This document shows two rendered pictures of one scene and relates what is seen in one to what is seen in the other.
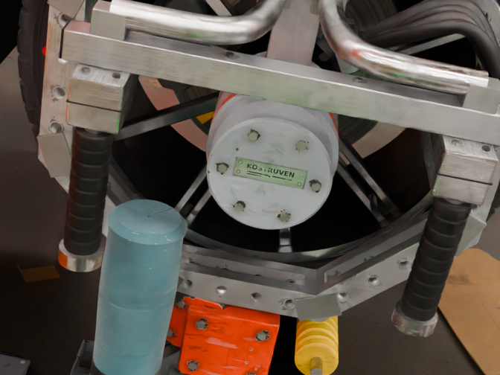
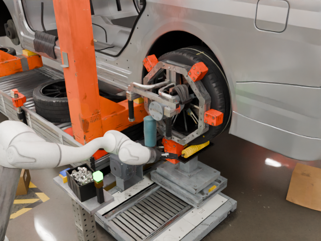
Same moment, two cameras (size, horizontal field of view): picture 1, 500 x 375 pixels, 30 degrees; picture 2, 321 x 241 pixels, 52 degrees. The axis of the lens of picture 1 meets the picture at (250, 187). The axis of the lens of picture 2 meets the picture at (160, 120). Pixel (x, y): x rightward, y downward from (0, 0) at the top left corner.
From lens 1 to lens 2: 1.52 m
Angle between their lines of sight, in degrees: 41
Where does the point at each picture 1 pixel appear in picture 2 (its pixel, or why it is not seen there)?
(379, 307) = (272, 173)
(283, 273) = (180, 136)
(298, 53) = not seen: hidden behind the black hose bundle
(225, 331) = (169, 144)
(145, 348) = (148, 140)
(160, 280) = (149, 128)
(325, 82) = (153, 95)
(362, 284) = (187, 138)
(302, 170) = (159, 110)
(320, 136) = (161, 105)
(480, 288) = (311, 178)
